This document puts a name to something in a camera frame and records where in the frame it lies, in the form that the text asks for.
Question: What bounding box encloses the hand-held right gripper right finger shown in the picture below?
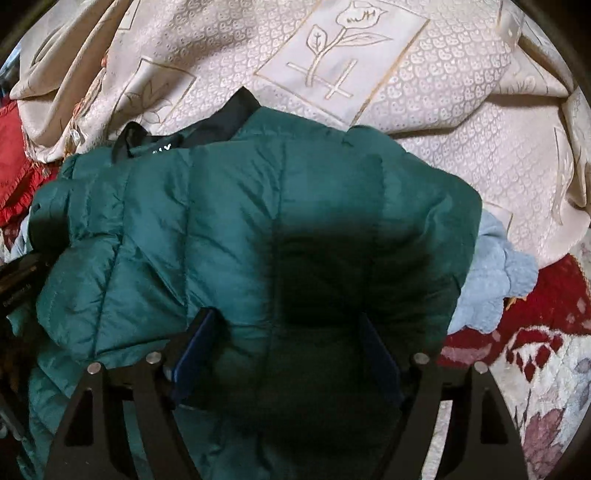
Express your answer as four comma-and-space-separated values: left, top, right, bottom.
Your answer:
359, 313, 530, 480

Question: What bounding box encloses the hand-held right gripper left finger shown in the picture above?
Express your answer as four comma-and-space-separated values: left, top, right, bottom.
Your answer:
44, 307, 219, 480

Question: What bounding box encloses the green quilted puffer jacket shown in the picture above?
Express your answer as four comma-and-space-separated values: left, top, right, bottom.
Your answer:
9, 88, 484, 480

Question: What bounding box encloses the red heart-shaped frilled pillow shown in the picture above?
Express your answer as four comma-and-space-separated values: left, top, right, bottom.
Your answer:
0, 99, 62, 228

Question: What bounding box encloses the light blue fluffy cloth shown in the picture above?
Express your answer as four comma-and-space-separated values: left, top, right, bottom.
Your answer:
445, 211, 539, 336

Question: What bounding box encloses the floral red and white bedspread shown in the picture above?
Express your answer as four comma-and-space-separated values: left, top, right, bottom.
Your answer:
422, 253, 591, 480

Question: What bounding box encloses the cream embroidered quilt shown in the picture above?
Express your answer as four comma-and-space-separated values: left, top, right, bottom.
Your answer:
9, 0, 591, 269

